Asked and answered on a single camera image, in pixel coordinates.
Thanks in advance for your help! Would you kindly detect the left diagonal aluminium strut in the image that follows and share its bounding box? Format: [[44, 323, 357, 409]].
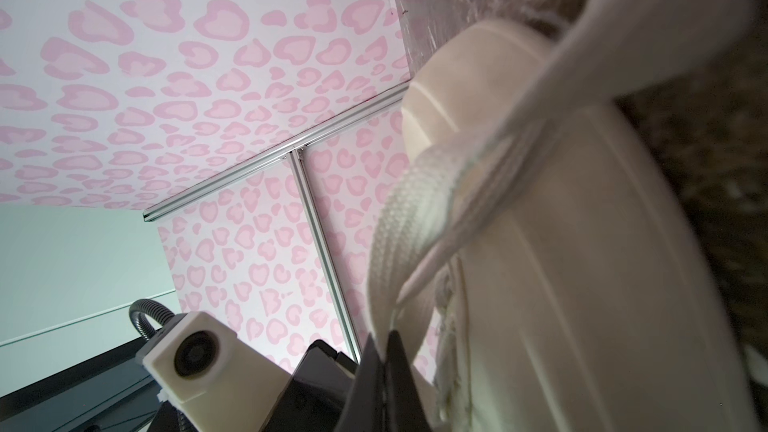
[[142, 80, 409, 223]]

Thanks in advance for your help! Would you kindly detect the left rear aluminium post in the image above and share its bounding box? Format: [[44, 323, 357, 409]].
[[288, 147, 361, 363]]

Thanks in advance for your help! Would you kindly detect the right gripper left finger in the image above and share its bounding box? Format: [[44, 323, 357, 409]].
[[334, 335, 384, 432]]

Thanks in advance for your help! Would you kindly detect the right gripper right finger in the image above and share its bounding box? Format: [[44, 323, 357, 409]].
[[384, 331, 432, 432]]

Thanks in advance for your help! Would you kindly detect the white shoelace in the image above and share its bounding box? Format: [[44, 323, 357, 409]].
[[367, 0, 759, 358]]

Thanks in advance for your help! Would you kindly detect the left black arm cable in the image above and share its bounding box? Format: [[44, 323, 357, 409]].
[[128, 298, 176, 342]]

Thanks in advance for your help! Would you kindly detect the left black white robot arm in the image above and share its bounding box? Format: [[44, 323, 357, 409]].
[[1, 340, 357, 431]]

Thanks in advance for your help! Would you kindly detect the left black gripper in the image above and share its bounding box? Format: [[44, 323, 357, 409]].
[[262, 339, 358, 432]]

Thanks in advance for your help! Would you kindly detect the cream white sneaker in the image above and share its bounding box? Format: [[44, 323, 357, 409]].
[[400, 16, 761, 432]]

